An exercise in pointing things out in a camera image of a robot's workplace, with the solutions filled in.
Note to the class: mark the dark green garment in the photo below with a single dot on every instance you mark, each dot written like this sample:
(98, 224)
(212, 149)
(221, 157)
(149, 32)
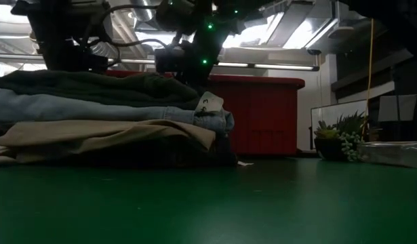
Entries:
(93, 88)

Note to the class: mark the light blue denim garment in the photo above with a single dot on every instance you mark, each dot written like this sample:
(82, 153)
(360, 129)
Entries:
(76, 108)

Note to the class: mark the tan garment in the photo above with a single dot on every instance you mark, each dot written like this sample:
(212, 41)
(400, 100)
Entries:
(93, 133)

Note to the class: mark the dark blue denim jeans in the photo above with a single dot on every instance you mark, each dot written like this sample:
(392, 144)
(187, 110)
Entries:
(143, 154)

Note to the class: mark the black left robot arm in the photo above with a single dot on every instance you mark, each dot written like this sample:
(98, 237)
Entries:
(25, 6)

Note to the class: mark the red plastic laundry bin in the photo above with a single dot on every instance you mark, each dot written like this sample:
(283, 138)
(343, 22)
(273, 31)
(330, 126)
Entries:
(262, 112)

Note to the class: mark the white handwritten garment tag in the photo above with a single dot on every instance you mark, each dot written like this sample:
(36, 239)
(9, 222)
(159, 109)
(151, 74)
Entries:
(209, 101)

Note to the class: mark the long ceiling light bar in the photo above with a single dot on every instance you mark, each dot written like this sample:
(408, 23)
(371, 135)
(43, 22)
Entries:
(282, 66)

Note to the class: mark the small white garment tag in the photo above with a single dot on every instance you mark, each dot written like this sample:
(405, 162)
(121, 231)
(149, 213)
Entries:
(245, 163)

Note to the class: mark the green table mat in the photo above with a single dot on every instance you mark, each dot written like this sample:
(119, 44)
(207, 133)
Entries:
(194, 203)

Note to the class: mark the small potted artificial plant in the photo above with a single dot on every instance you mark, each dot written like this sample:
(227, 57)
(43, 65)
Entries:
(343, 139)

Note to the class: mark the clear box with orange label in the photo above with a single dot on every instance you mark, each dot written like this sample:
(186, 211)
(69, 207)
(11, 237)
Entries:
(394, 154)

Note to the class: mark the smooth silver ventilation duct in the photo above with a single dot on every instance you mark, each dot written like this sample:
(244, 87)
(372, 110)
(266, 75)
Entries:
(142, 13)

